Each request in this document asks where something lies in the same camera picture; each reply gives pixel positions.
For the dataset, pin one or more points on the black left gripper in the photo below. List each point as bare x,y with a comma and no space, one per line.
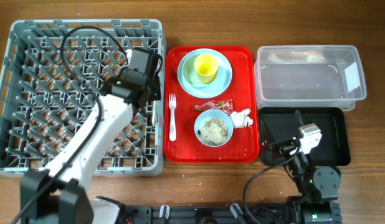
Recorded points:
156,93

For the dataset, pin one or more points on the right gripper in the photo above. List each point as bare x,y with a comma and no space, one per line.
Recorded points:
283,147

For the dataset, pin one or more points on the white plastic fork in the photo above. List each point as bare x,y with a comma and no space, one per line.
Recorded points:
172,123

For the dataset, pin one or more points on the light green bowl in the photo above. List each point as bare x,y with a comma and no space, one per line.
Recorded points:
190,74

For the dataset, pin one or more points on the white tissue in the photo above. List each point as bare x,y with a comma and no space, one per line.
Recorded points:
241,119

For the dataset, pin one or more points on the yellow plastic cup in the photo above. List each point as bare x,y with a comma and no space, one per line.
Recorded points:
206,67

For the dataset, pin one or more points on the blue bowl with rice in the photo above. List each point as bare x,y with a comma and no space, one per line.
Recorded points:
213,128

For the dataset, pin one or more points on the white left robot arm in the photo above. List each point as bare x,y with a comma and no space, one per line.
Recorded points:
58,194

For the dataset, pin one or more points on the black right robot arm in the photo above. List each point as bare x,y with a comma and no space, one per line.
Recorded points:
318,186

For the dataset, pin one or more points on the grey dishwasher rack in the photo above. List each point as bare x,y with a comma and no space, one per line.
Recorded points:
51,75

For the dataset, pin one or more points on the black plastic tray bin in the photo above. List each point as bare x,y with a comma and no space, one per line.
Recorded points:
333,149

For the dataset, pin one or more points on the clear plastic bin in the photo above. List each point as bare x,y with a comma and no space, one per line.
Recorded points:
309,76

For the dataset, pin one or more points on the light blue plate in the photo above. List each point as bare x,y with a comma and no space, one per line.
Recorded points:
218,86

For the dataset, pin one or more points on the red snack wrapper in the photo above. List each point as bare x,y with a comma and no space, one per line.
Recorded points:
226,106

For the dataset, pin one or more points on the red plastic tray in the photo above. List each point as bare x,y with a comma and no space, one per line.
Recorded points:
244,143

